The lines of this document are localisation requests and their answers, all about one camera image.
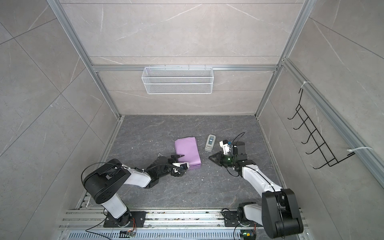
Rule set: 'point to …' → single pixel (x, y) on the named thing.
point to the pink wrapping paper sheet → (188, 147)
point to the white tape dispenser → (210, 143)
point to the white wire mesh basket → (178, 80)
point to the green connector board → (248, 234)
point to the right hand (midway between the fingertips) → (209, 156)
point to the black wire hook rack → (315, 137)
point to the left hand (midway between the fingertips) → (183, 156)
